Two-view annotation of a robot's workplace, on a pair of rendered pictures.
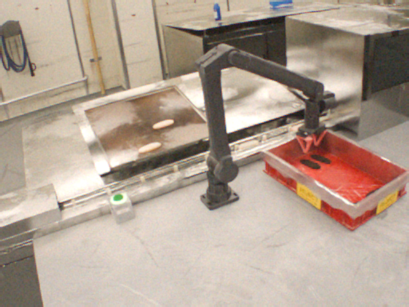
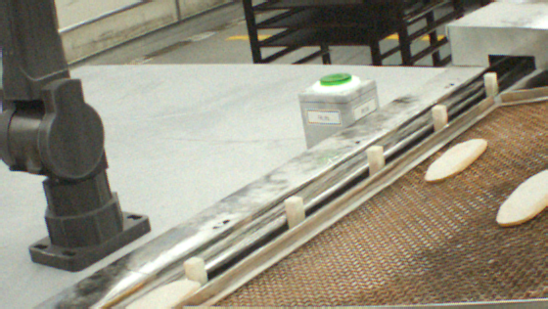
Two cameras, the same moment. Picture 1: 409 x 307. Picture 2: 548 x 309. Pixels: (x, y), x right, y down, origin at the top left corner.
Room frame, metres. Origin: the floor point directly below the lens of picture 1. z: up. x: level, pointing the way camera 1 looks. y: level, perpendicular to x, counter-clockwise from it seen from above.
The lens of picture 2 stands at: (2.11, -0.27, 1.20)
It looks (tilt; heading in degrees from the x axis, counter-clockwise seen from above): 18 degrees down; 154
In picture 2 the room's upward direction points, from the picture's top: 10 degrees counter-clockwise
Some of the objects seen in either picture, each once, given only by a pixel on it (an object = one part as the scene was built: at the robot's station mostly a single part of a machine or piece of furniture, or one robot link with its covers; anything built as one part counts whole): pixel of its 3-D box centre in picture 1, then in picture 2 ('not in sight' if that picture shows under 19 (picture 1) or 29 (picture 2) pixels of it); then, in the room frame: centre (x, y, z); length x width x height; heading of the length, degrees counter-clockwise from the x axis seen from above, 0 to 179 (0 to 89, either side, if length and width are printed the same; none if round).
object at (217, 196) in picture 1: (218, 189); (81, 210); (1.12, -0.03, 0.86); 0.12 x 0.09 x 0.08; 113
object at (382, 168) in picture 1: (334, 170); not in sight; (1.13, -0.46, 0.88); 0.49 x 0.34 x 0.10; 27
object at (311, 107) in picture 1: (313, 105); not in sight; (1.28, -0.42, 1.07); 0.07 x 0.06 x 0.07; 112
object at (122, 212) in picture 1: (121, 210); (345, 128); (1.09, 0.32, 0.84); 0.08 x 0.08 x 0.11; 23
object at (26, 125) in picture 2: (221, 169); (54, 149); (1.13, -0.05, 0.94); 0.09 x 0.05 x 0.10; 112
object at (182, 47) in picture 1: (264, 54); not in sight; (4.02, -0.76, 0.51); 1.93 x 1.05 x 1.02; 113
